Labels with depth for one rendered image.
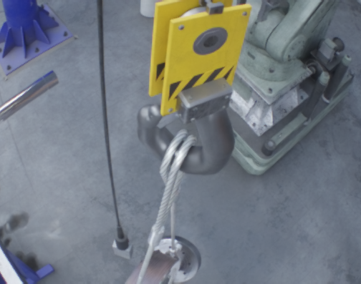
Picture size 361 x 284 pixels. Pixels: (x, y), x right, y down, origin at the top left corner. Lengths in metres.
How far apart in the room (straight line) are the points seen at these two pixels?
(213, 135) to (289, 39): 1.75
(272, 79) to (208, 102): 2.15
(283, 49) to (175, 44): 1.83
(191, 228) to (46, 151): 1.12
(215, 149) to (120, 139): 2.47
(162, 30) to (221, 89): 0.07
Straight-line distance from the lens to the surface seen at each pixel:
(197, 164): 0.38
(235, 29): 0.27
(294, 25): 2.07
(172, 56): 0.26
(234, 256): 2.55
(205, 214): 2.60
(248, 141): 2.52
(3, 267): 1.67
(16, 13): 3.28
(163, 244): 1.43
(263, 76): 2.42
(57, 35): 3.54
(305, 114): 2.68
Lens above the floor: 2.41
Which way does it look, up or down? 60 degrees down
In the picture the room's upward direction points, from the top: 8 degrees clockwise
